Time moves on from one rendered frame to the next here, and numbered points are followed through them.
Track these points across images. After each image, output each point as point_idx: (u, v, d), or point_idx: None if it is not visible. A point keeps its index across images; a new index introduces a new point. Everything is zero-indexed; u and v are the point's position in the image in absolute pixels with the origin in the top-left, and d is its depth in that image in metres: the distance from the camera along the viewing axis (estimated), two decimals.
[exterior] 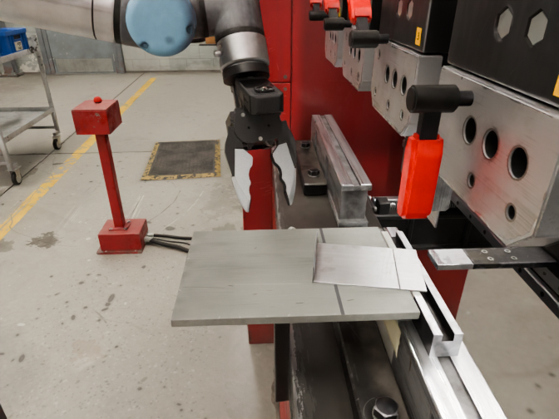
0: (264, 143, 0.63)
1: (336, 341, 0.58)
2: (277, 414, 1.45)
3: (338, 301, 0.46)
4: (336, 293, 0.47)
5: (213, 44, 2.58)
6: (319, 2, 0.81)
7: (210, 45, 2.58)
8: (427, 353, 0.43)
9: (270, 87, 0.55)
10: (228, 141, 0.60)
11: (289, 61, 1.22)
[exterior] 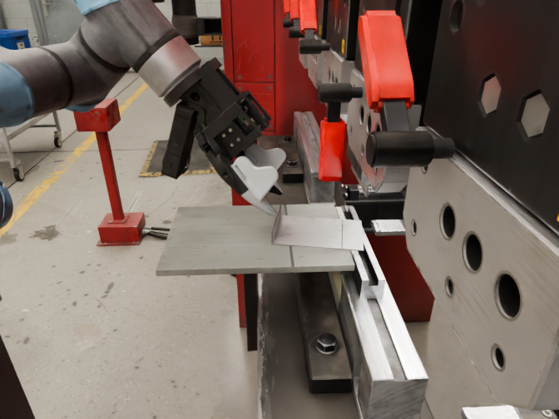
0: (232, 155, 0.58)
1: (297, 298, 0.69)
2: None
3: (291, 257, 0.58)
4: (289, 252, 0.59)
5: (208, 46, 2.69)
6: None
7: (205, 46, 2.69)
8: (359, 297, 0.55)
9: (164, 157, 0.60)
10: None
11: (273, 61, 1.34)
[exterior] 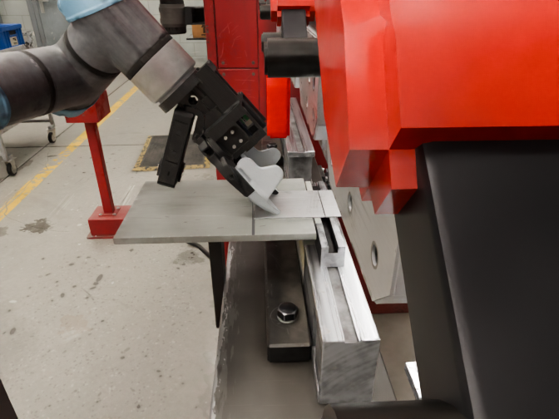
0: (232, 158, 0.58)
1: (265, 273, 0.68)
2: None
3: (252, 226, 0.57)
4: (252, 222, 0.58)
5: (200, 38, 2.68)
6: None
7: (196, 39, 2.68)
8: (319, 264, 0.54)
9: (159, 165, 0.58)
10: None
11: (256, 47, 1.33)
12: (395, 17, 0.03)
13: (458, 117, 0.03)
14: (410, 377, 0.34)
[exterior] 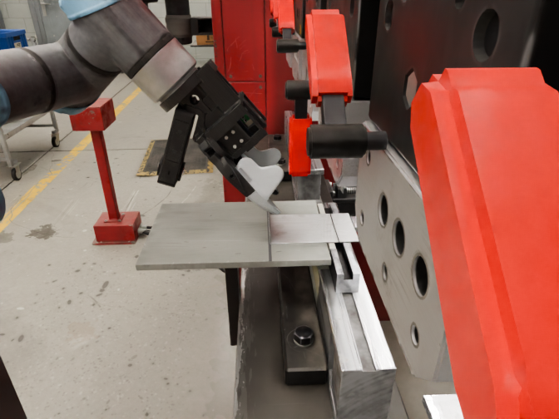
0: (233, 158, 0.58)
1: (279, 293, 0.70)
2: None
3: (269, 252, 0.59)
4: (268, 247, 0.60)
5: (204, 45, 2.70)
6: None
7: (200, 46, 2.70)
8: (335, 290, 0.56)
9: (160, 165, 0.58)
10: None
11: (264, 61, 1.35)
12: (531, 398, 0.05)
13: None
14: (428, 411, 0.36)
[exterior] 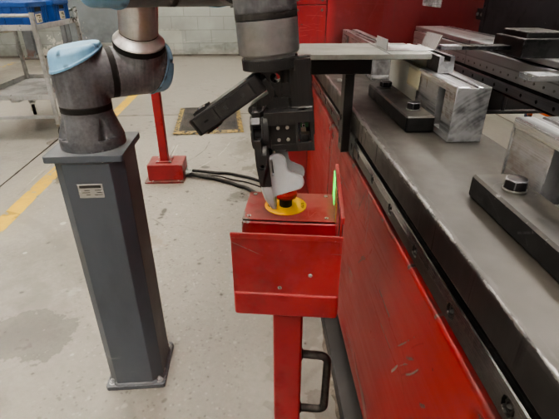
0: (268, 146, 0.57)
1: (379, 107, 0.95)
2: None
3: (387, 52, 0.84)
4: (384, 51, 0.85)
5: None
6: None
7: None
8: (436, 72, 0.81)
9: (201, 108, 0.55)
10: None
11: None
12: None
13: None
14: (524, 74, 0.61)
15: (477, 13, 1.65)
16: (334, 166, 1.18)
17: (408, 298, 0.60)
